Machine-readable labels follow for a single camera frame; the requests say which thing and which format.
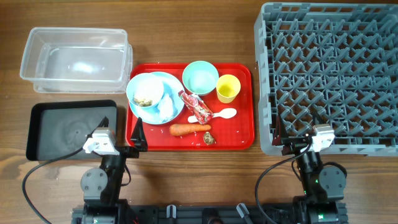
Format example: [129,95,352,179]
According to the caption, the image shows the white tissue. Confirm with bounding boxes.
[157,93,174,121]

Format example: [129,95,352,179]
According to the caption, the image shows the mint green bowl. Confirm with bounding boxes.
[182,61,219,96]

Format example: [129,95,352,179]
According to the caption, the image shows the light blue bowl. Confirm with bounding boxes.
[126,73,164,108]

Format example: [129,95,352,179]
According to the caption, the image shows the orange carrot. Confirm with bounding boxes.
[169,124,211,136]

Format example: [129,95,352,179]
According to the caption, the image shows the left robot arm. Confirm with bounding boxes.
[72,117,148,224]

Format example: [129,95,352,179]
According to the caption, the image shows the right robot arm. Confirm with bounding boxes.
[270,112,348,223]

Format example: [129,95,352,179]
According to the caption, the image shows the brown mushroom piece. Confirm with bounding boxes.
[203,131,215,145]

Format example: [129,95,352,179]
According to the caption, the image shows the grey dishwasher rack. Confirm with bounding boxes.
[254,2,397,157]

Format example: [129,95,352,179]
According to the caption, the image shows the black plastic tray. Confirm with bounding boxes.
[26,100,118,161]

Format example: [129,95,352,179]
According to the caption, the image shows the red snack wrapper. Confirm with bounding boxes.
[178,90,214,124]

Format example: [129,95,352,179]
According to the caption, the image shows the yellow cup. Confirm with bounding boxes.
[216,74,241,104]

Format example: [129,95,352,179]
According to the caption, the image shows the black left cable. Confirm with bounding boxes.
[21,146,86,224]

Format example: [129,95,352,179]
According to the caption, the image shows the clear plastic bin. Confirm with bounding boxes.
[19,27,133,94]

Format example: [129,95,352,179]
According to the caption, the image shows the food scraps with rice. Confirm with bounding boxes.
[133,98,152,107]

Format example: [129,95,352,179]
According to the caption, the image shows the white plastic spoon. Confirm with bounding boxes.
[188,108,237,123]

